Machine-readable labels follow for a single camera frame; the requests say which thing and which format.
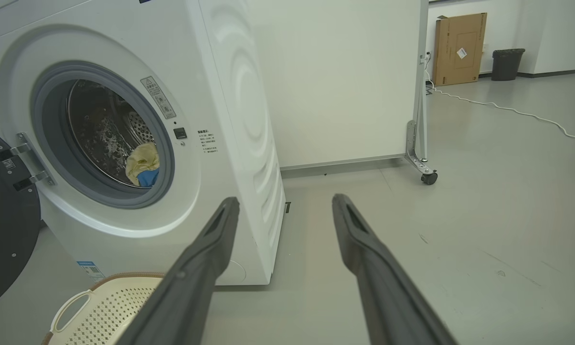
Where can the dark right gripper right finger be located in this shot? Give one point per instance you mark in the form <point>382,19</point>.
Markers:
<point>388,292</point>

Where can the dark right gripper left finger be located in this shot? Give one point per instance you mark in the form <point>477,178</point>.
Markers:
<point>191,292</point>

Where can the cream bear print garment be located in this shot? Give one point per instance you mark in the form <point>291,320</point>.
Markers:
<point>142,155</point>

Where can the washing machine door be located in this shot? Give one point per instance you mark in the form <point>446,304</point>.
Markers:
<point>14,230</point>

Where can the stainless steel washing machine drum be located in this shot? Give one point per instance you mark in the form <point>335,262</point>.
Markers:
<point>95,129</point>

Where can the white front-load washing machine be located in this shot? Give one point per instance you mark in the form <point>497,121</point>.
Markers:
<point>210,96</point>

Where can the round filter cover flap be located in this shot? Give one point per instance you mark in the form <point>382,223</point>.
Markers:
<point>238,270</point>

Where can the cream perforated laundry basket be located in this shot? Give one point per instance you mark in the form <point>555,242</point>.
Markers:
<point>105,306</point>

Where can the blue energy label sticker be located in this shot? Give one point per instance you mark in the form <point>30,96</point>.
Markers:
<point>90,271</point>

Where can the grey stand foot with caster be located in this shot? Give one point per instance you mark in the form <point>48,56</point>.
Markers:
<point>419,165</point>

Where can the grey warning sticker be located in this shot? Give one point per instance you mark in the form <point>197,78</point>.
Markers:
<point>158,98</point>

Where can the white partition board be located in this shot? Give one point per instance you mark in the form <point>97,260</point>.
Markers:
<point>340,81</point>

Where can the brown cardboard box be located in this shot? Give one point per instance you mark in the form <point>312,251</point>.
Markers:
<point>457,48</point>

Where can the dark grey trash bin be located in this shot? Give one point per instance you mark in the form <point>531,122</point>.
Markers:
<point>507,64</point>

